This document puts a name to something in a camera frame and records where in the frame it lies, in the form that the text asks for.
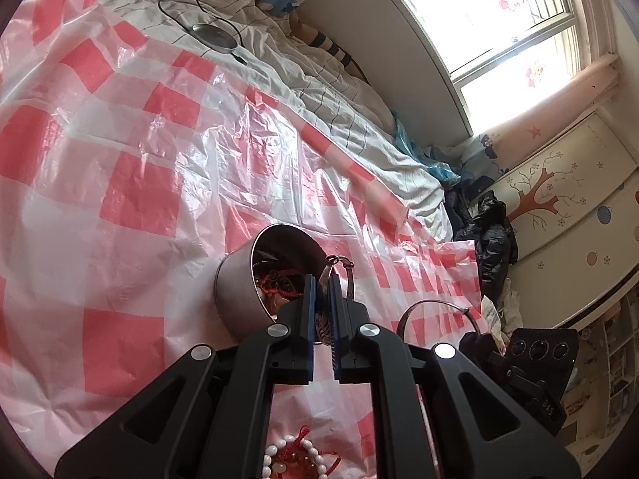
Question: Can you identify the white striped duvet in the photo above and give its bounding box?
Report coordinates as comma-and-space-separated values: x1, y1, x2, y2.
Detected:
99, 0, 453, 242

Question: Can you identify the blue plastic bag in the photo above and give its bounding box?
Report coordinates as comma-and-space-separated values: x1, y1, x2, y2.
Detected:
391, 110, 461, 190

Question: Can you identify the white bead bracelet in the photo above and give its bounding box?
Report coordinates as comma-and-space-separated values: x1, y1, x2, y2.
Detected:
261, 432, 334, 479

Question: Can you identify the striped pillow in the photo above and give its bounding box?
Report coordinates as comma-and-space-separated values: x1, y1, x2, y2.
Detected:
288, 12, 369, 83

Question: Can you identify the tree decorated wardrobe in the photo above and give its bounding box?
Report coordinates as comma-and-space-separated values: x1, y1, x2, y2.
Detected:
492, 114, 638, 328

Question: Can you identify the silver bangle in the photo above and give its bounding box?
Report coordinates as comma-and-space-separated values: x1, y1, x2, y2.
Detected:
394, 299, 483, 347

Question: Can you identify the red white checkered plastic sheet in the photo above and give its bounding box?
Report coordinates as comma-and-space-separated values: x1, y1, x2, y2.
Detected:
1, 0, 480, 470

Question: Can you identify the red cord bracelet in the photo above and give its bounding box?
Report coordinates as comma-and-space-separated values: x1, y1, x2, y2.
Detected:
276, 425, 343, 479

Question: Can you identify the jewelry pile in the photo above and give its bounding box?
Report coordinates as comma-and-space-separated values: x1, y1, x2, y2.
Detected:
245, 252, 355, 345

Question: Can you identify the black jacket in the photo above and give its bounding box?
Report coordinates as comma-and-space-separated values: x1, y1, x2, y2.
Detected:
445, 188, 519, 304

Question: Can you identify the round silver metal tin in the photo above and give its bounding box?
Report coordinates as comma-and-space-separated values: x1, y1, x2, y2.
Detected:
213, 224, 327, 342

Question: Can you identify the round grey charger pad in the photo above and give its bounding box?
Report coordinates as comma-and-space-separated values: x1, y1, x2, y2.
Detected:
190, 23, 238, 53

